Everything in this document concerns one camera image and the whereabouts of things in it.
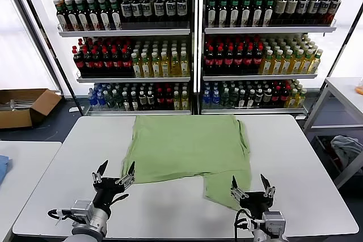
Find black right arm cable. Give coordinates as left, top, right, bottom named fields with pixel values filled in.
left=234, top=208, right=258, bottom=239

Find blue folded cloth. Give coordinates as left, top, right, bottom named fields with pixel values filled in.
left=0, top=154, right=14, bottom=186

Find light green polo shirt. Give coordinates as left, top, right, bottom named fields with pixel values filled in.
left=120, top=114, right=252, bottom=211

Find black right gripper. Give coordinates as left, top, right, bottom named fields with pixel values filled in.
left=230, top=173, right=276, bottom=214

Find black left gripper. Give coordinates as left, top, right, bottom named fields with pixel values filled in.
left=91, top=159, right=136, bottom=211

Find black storage crate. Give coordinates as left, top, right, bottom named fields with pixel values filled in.
left=311, top=134, right=363, bottom=182

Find grey crumpled cloth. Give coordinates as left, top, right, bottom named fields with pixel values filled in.
left=330, top=135, right=363, bottom=175

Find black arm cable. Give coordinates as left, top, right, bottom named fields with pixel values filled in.
left=47, top=209, right=75, bottom=222
left=234, top=208, right=258, bottom=239

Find thick grey window post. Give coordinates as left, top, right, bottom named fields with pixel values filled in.
left=0, top=0, right=64, bottom=93

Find dark bottle green cap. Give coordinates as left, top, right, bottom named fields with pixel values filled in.
left=98, top=0, right=111, bottom=31
left=240, top=0, right=252, bottom=27
left=64, top=0, right=79, bottom=31
left=263, top=0, right=275, bottom=27
left=252, top=0, right=264, bottom=27
left=74, top=0, right=89, bottom=31
left=86, top=0, right=100, bottom=31
left=218, top=0, right=229, bottom=27
left=207, top=0, right=218, bottom=27
left=229, top=0, right=241, bottom=27
left=109, top=0, right=123, bottom=30
left=56, top=0, right=68, bottom=32

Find grey metal shelf unit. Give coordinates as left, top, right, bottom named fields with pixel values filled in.
left=36, top=0, right=199, bottom=117
left=198, top=0, right=338, bottom=120

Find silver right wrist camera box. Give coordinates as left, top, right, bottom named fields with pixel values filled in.
left=262, top=210, right=286, bottom=233

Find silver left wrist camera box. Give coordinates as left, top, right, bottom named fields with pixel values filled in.
left=70, top=199, right=96, bottom=220

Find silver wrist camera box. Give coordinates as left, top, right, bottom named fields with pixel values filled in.
left=262, top=210, right=286, bottom=233
left=70, top=199, right=96, bottom=220

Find cola bottle red cap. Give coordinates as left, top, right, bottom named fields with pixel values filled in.
left=72, top=45, right=85, bottom=75
left=164, top=87, right=174, bottom=110
left=223, top=44, right=235, bottom=74
left=121, top=48, right=133, bottom=75
left=101, top=48, right=113, bottom=75
left=156, top=87, right=166, bottom=110
left=214, top=44, right=225, bottom=74
left=233, top=44, right=244, bottom=74
left=271, top=86, right=281, bottom=108
left=253, top=43, right=264, bottom=74
left=111, top=48, right=123, bottom=75
left=280, top=84, right=290, bottom=108
left=204, top=44, right=215, bottom=74
left=82, top=48, right=94, bottom=75
left=91, top=48, right=103, bottom=75
left=243, top=43, right=255, bottom=74

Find dark bottle blue white label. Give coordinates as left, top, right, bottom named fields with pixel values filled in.
left=328, top=0, right=342, bottom=24
left=165, top=0, right=176, bottom=23
left=141, top=0, right=152, bottom=23
left=319, top=0, right=331, bottom=24
left=153, top=0, right=164, bottom=23
left=120, top=0, right=133, bottom=23
left=131, top=0, right=143, bottom=23
left=308, top=0, right=320, bottom=24
left=176, top=0, right=188, bottom=23
left=297, top=0, right=310, bottom=24

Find dark bottle beige label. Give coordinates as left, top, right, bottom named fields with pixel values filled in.
left=274, top=0, right=287, bottom=24
left=285, top=0, right=298, bottom=24

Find white metal frame table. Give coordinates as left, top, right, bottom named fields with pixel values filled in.
left=302, top=77, right=363, bottom=189

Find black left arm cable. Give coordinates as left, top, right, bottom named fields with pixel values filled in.
left=47, top=209, right=75, bottom=222

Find brown cardboard box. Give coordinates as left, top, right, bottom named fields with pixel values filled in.
left=0, top=88, right=62, bottom=129

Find thin black window post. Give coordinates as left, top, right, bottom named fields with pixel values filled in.
left=16, top=0, right=77, bottom=107

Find thin dark window post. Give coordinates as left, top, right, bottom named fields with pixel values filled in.
left=319, top=0, right=363, bottom=98

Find dark red cloth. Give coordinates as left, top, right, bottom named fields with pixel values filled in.
left=328, top=145, right=341, bottom=169

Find pale plastic wrapped parts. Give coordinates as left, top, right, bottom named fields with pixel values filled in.
left=0, top=99, right=32, bottom=111

